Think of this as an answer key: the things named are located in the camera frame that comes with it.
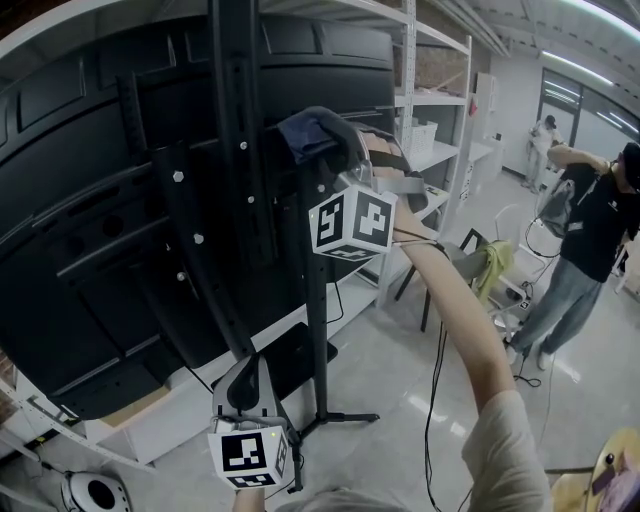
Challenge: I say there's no black television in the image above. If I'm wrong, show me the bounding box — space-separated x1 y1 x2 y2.
0 14 401 421

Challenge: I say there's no white swivel chair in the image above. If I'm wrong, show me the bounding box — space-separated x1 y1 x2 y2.
492 202 549 344

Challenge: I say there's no grey mesh bag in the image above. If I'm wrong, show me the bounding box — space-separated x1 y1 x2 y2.
537 177 577 239

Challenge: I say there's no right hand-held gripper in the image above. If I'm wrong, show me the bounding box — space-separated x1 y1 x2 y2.
308 106 430 263

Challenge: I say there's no grey chair with black legs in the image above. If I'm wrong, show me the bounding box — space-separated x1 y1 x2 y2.
394 227 501 334

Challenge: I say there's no dark blue cloth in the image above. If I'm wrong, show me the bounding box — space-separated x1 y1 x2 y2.
276 105 351 164

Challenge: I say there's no person's right forearm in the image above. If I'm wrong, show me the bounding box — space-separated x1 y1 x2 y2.
394 204 516 416

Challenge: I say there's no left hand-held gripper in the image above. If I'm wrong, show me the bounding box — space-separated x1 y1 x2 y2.
206 353 291 492

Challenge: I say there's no person's left forearm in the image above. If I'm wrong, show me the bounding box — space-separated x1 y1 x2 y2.
234 487 267 512

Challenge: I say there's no round wooden table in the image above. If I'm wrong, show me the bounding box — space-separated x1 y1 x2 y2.
589 427 640 512

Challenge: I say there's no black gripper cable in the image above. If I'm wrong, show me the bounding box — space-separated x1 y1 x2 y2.
394 227 474 512

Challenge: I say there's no yellow-green cloth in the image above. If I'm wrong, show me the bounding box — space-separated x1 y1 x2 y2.
472 239 516 301

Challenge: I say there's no white storage basket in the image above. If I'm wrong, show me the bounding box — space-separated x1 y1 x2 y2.
410 121 440 162

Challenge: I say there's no person's right hand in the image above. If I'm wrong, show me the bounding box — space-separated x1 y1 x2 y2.
363 130 409 181

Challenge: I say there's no black TV stand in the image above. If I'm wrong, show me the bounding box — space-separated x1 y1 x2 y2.
114 0 382 496

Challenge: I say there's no person's beige shirt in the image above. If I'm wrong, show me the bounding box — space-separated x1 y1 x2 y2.
269 389 554 512

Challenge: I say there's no white round device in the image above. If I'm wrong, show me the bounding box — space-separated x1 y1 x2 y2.
59 469 132 512

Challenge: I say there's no brown cardboard box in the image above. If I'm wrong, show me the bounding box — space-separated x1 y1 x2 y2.
99 384 171 429

